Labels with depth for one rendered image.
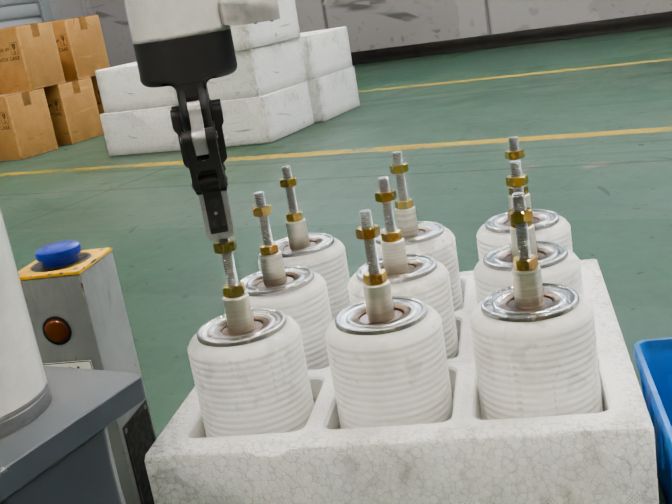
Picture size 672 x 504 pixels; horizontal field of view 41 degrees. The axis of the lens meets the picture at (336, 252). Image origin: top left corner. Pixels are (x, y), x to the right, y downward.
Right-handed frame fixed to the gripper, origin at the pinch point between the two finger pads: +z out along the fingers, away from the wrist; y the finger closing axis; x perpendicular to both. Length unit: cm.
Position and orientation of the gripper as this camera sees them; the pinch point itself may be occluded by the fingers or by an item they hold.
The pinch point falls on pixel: (216, 213)
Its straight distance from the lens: 72.8
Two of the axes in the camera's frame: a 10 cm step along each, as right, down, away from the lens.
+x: 9.8, -1.8, 0.9
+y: 1.3, 2.6, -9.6
